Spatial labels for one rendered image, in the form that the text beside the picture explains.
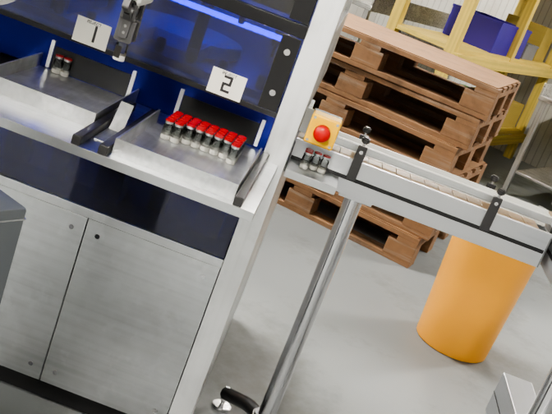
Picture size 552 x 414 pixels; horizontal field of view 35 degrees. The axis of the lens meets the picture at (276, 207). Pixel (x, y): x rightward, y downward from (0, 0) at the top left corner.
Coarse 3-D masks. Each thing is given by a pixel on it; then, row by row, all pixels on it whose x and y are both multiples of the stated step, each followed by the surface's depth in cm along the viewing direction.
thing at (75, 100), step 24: (0, 72) 193; (24, 72) 205; (48, 72) 213; (24, 96) 184; (48, 96) 183; (72, 96) 201; (96, 96) 208; (120, 96) 216; (72, 120) 184; (96, 120) 185
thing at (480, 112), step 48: (336, 48) 488; (384, 48) 447; (432, 48) 502; (336, 96) 454; (384, 96) 486; (432, 96) 434; (480, 96) 426; (384, 144) 452; (432, 144) 512; (480, 144) 484; (288, 192) 472; (336, 192) 463; (432, 240) 484
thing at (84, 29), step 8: (80, 16) 204; (80, 24) 204; (88, 24) 204; (96, 24) 204; (80, 32) 205; (88, 32) 204; (104, 32) 204; (80, 40) 205; (88, 40) 205; (96, 40) 205; (104, 40) 205; (104, 48) 205
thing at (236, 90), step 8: (216, 72) 204; (224, 72) 203; (216, 80) 204; (224, 80) 204; (232, 80) 204; (240, 80) 203; (208, 88) 205; (216, 88) 205; (224, 88) 204; (232, 88) 204; (240, 88) 204; (224, 96) 205; (232, 96) 205; (240, 96) 204
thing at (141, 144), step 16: (144, 128) 194; (160, 128) 202; (128, 144) 172; (144, 144) 186; (160, 144) 190; (176, 144) 194; (128, 160) 173; (144, 160) 172; (160, 160) 172; (176, 160) 172; (192, 160) 187; (208, 160) 191; (224, 160) 196; (240, 160) 200; (256, 160) 200; (176, 176) 173; (192, 176) 172; (208, 176) 172; (224, 176) 185; (240, 176) 189; (224, 192) 172
